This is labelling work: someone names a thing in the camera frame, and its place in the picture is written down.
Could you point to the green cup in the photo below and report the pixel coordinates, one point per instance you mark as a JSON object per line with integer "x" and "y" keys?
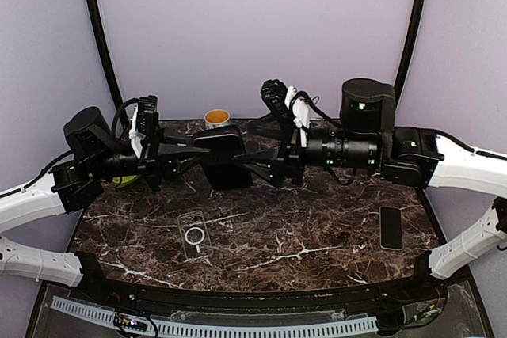
{"x": 125, "y": 181}

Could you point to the left black frame post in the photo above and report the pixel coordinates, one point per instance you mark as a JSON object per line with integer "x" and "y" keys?
{"x": 104, "y": 53}

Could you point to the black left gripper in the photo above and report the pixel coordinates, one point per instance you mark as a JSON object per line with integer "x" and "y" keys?
{"x": 152, "y": 157}

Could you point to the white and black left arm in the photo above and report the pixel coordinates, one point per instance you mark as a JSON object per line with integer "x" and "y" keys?
{"x": 73, "y": 181}

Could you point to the black front rail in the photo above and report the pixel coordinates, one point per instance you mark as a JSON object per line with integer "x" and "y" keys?
{"x": 385, "y": 297}

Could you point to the clear magsafe phone case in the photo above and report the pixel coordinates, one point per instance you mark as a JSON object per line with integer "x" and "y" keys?
{"x": 194, "y": 235}

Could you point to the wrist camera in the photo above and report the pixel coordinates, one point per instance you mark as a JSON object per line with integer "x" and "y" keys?
{"x": 289, "y": 108}
{"x": 144, "y": 121}

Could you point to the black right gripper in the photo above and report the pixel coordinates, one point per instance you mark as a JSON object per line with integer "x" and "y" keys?
{"x": 289, "y": 146}

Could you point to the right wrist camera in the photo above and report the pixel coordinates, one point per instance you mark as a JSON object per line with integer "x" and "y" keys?
{"x": 289, "y": 108}

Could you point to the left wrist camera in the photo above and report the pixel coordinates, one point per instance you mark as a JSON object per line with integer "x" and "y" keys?
{"x": 144, "y": 121}

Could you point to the black phone case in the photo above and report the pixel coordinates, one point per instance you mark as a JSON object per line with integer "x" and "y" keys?
{"x": 223, "y": 144}

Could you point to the black smartphone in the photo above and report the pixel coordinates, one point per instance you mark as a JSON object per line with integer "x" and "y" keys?
{"x": 227, "y": 176}

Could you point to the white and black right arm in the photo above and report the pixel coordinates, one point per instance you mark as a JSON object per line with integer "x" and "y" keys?
{"x": 365, "y": 137}

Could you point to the white slotted cable duct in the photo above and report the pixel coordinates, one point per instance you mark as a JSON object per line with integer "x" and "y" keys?
{"x": 132, "y": 324}

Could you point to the white floral mug yellow inside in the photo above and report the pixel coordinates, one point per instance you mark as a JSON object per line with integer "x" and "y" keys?
{"x": 216, "y": 118}

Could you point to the silver edged smartphone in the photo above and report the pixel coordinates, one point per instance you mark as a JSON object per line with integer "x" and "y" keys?
{"x": 390, "y": 228}

